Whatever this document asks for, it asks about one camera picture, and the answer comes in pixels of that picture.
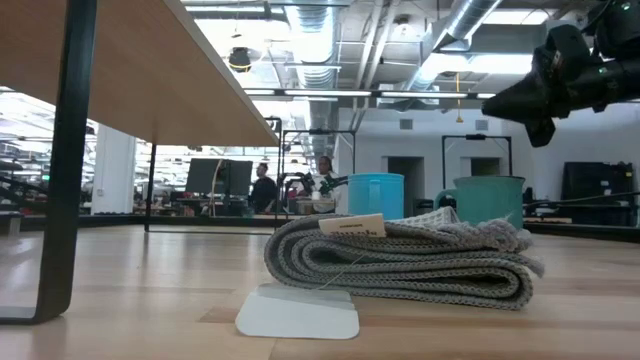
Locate yellow hanging pendant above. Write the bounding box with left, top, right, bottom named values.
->
left=453, top=72, right=465, bottom=124

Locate wooden shelf with black legs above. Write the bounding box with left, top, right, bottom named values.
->
left=0, top=0, right=283, bottom=325

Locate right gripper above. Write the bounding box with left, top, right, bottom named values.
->
left=481, top=64, right=619, bottom=149

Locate white card hang tag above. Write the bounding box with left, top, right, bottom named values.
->
left=234, top=281, right=361, bottom=341

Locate blue mug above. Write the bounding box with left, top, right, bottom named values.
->
left=346, top=172, right=405, bottom=221

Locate black ceiling dome fixture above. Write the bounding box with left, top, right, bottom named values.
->
left=228, top=45, right=253, bottom=74

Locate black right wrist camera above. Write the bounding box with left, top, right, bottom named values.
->
left=532, top=23, right=594, bottom=76

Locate white square pillar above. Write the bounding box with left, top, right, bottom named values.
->
left=90, top=130, right=138, bottom=216

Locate grey folded knit towel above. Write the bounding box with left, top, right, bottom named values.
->
left=263, top=205, right=546, bottom=312

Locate linear ceiling light strip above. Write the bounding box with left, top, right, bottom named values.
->
left=242, top=88, right=497, bottom=101

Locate teal mug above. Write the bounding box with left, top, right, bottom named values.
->
left=433, top=175, right=527, bottom=230

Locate black monitor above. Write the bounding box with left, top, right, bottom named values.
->
left=222, top=159, right=254, bottom=198
left=184, top=157, right=225, bottom=196

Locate black metal station frame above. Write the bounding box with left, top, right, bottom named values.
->
left=441, top=133, right=514, bottom=190
left=280, top=128, right=358, bottom=217

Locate silver ventilation duct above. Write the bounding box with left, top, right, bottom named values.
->
left=283, top=0, right=342, bottom=176
left=404, top=0, right=504, bottom=92

